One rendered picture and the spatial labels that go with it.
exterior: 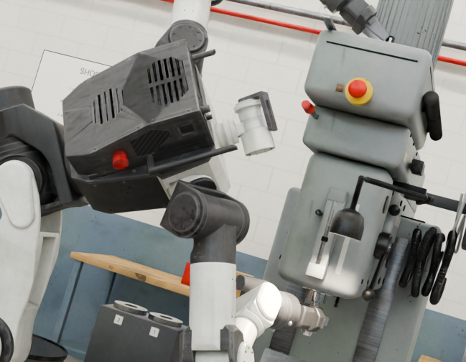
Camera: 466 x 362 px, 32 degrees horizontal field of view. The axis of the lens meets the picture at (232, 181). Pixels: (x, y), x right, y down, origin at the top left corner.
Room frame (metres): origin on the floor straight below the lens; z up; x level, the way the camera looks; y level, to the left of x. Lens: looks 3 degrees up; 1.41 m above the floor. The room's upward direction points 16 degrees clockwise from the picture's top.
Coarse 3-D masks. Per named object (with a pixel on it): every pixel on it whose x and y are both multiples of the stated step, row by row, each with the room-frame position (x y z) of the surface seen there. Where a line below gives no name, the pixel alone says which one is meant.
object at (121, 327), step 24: (120, 312) 2.10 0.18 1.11; (144, 312) 2.14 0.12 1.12; (96, 336) 2.11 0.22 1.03; (120, 336) 2.09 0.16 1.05; (144, 336) 2.08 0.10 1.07; (168, 336) 2.06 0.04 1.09; (96, 360) 2.10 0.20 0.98; (120, 360) 2.09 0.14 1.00; (144, 360) 2.07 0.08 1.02; (168, 360) 2.06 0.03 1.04
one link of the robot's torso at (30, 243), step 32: (0, 192) 1.71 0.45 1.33; (32, 192) 1.71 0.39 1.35; (0, 224) 1.72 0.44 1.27; (32, 224) 1.71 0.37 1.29; (0, 256) 1.73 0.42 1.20; (32, 256) 1.71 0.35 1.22; (0, 288) 1.74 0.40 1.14; (32, 288) 1.82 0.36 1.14; (0, 320) 1.72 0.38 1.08; (32, 320) 1.82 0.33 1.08
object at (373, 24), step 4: (368, 20) 1.97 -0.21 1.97; (372, 20) 1.97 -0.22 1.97; (376, 20) 1.98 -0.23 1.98; (368, 24) 1.98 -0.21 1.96; (372, 24) 1.98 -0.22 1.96; (376, 24) 1.98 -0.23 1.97; (380, 24) 1.98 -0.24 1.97; (368, 28) 1.98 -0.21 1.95; (372, 28) 1.98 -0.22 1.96; (376, 28) 1.98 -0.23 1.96; (380, 28) 1.98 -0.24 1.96; (372, 32) 1.99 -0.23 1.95; (376, 32) 1.98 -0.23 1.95; (380, 32) 1.98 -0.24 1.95; (384, 32) 1.98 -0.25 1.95; (380, 36) 1.98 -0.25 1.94; (384, 36) 1.98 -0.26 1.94; (388, 36) 1.98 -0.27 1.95; (384, 40) 1.98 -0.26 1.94
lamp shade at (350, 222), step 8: (344, 208) 1.79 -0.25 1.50; (336, 216) 1.78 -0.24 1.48; (344, 216) 1.76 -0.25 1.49; (352, 216) 1.76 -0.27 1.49; (360, 216) 1.77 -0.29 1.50; (336, 224) 1.77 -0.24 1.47; (344, 224) 1.76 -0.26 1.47; (352, 224) 1.76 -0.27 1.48; (360, 224) 1.77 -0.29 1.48; (336, 232) 1.76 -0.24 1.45; (344, 232) 1.76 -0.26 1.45; (352, 232) 1.76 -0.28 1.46; (360, 232) 1.77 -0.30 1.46; (360, 240) 1.78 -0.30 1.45
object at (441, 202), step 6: (408, 198) 2.25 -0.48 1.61; (414, 198) 2.24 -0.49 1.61; (438, 198) 2.23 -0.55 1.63; (444, 198) 2.22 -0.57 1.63; (432, 204) 2.23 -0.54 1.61; (438, 204) 2.22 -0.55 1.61; (444, 204) 2.22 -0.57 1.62; (450, 204) 2.22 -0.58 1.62; (456, 204) 2.21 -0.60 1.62; (456, 210) 2.21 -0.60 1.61; (462, 210) 2.21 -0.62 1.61
